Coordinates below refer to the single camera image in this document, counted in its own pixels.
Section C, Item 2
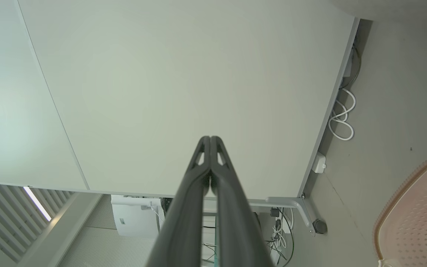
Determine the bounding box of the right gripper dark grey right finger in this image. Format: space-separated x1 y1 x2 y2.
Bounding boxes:
210 136 275 267

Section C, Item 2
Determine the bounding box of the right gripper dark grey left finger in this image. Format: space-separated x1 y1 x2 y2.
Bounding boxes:
145 136 211 267

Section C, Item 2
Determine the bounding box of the white box appliance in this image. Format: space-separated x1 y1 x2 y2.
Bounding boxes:
110 194 162 238

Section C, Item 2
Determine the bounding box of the grey table leg with caster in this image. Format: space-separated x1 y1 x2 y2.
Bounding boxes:
265 194 316 236

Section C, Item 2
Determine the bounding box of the black caster wheel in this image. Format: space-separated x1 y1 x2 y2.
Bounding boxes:
313 219 328 235

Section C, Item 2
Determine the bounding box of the white power adapter box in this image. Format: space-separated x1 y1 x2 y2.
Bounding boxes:
311 152 327 174

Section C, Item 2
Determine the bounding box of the ceiling strip light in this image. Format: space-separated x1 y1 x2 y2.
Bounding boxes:
23 187 52 222

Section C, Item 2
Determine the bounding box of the white partition panel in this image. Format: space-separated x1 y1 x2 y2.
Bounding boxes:
0 0 361 199

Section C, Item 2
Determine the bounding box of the cream plastic laundry basket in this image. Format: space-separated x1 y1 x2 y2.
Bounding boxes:
373 156 427 267

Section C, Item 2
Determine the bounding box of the black cable bundle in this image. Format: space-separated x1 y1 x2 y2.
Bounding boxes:
265 208 296 267

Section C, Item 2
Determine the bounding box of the coiled white cable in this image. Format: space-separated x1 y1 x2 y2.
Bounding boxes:
328 88 357 141

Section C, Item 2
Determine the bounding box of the black cable under partition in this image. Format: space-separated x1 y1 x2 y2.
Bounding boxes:
341 44 362 89

